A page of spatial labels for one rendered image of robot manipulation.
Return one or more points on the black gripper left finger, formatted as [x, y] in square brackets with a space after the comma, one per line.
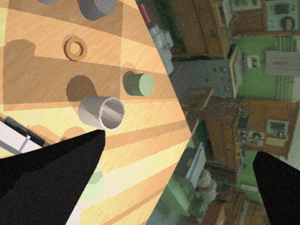
[42, 187]

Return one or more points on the brown ring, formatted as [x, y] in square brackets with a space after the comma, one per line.
[82, 45]

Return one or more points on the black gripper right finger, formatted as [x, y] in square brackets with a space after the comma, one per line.
[279, 185]

